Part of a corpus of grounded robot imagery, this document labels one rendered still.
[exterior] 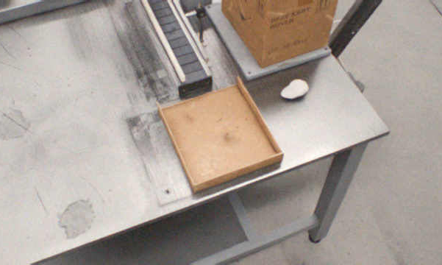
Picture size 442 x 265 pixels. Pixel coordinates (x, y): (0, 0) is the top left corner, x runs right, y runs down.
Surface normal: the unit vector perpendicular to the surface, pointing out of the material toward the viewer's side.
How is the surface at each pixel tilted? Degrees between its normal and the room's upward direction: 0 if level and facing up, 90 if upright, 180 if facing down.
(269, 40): 90
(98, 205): 0
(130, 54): 0
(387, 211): 0
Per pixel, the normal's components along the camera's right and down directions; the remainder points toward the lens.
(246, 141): 0.00, -0.58
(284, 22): 0.42, 0.74
